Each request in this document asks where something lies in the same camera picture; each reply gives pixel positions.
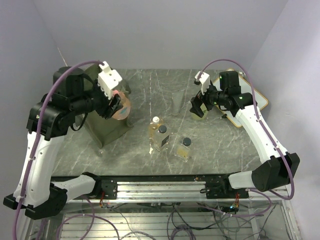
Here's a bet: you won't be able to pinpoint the green canvas bag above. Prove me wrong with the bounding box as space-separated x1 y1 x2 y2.
84 64 133 149

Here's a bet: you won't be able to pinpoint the green bottle pink pump cap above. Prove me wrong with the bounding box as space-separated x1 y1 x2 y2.
190 104 208 121

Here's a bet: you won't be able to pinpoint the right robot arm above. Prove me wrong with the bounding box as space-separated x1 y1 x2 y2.
190 70 300 198

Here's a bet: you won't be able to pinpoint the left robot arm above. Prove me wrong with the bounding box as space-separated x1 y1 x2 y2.
3 63 122 220

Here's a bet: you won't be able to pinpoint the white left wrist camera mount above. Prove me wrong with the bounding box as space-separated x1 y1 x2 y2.
97 61 123 100

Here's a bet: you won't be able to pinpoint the orange soap bottle pink cap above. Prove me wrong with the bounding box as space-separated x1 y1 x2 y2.
112 90 131 121

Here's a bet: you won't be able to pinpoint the clear square bottle black label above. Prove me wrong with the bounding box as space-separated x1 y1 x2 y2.
153 124 170 151

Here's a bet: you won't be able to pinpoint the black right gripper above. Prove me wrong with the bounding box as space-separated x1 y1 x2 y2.
189 81 227 118

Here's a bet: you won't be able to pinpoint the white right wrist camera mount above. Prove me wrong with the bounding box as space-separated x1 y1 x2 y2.
194 71 211 95

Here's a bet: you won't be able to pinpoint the clear square bottle yellow contents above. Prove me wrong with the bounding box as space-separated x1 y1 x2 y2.
174 137 193 163

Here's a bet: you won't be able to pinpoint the grey squeeze tube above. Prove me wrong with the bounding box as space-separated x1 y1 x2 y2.
171 89 185 116

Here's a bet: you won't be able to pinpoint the loose cables under table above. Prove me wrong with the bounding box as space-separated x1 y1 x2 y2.
99 194 276 240

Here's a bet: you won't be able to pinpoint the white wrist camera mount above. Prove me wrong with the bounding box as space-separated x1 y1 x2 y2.
194 71 211 95
97 61 123 100

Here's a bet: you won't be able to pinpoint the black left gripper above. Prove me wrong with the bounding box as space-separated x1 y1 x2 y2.
69 73 124 119

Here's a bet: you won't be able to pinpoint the amber bottle white cap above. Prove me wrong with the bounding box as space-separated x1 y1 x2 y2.
148 116 164 144

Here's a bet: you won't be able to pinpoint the aluminium rail frame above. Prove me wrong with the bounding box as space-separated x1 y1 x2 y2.
62 174 283 203

